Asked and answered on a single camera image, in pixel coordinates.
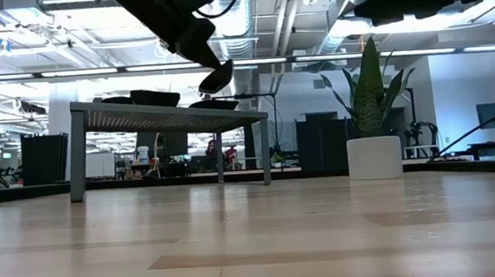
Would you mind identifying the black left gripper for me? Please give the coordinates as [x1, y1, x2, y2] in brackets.
[97, 0, 226, 79]

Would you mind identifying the black round tray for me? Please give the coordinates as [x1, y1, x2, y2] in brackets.
[196, 58, 236, 95]

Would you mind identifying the black leaf-shaped mini plate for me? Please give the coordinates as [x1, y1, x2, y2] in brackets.
[188, 97, 241, 115]

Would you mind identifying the black wavy square mini plate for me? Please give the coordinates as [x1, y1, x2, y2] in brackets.
[130, 86, 182, 111]

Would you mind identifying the black teardrop mini plate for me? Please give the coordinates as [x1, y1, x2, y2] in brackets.
[100, 94, 136, 109]

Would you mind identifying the grey perforated metal shelf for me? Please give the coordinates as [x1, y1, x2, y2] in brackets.
[62, 86, 275, 204]

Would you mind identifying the person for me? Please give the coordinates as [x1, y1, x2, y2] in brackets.
[223, 144, 240, 171]
[203, 137, 219, 161]

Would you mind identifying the green snake plant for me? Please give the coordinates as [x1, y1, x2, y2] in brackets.
[317, 32, 422, 142]

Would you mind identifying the white container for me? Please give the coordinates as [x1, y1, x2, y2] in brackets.
[136, 145, 151, 166]

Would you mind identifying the black background robot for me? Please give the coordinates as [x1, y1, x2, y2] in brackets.
[403, 118, 443, 159]

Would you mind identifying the black partition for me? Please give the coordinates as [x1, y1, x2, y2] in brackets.
[294, 110, 352, 174]

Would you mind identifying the white round plant pot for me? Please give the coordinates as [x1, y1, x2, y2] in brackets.
[345, 133, 406, 183]

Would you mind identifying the black cabinet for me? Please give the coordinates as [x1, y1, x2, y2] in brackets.
[19, 131, 73, 187]

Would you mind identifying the silver ventilation duct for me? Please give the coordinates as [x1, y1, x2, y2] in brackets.
[207, 0, 267, 99]

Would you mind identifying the long ceiling light rail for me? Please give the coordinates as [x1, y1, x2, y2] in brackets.
[0, 35, 495, 91]

